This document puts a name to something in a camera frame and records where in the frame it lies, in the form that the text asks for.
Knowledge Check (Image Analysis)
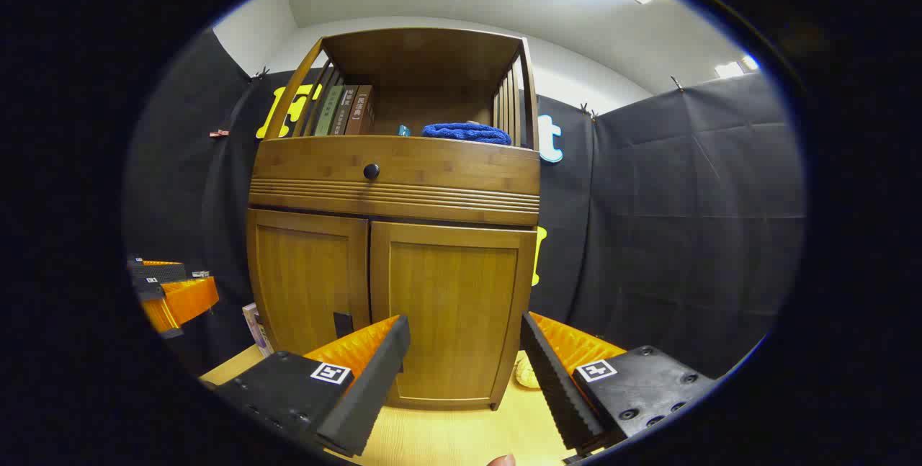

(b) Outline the black backdrop cloth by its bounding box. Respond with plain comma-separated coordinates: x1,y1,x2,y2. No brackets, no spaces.
122,27,806,380

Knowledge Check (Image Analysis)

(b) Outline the small ceiling light panel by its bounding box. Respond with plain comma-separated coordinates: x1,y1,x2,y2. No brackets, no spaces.
715,54,761,79

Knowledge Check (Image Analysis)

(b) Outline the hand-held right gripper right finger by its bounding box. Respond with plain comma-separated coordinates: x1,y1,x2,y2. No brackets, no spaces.
520,311,717,456

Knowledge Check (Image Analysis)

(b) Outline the wooden double-door shoe cabinet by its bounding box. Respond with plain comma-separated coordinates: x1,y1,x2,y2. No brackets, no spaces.
245,27,542,411

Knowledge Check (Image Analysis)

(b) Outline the tan book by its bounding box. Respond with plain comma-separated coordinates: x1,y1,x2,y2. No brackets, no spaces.
254,315,274,359

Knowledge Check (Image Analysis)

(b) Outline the wooden shoe cabinet door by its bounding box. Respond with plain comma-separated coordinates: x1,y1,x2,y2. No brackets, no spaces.
246,208,372,359
369,221,537,409

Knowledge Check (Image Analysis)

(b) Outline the wooden cabinet drawer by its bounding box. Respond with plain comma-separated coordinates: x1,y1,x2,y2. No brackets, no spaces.
249,136,541,225

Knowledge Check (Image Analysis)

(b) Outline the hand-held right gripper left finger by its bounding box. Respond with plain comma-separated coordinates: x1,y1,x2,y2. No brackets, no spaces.
209,315,411,458

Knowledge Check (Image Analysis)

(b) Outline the blue folded towel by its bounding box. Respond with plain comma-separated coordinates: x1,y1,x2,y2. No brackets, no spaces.
421,122,512,146

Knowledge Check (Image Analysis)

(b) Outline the dark brown book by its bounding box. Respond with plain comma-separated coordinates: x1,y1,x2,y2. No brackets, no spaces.
333,85,359,136

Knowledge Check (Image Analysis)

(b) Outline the green book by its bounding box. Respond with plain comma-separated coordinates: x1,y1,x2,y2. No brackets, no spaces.
315,84,345,137

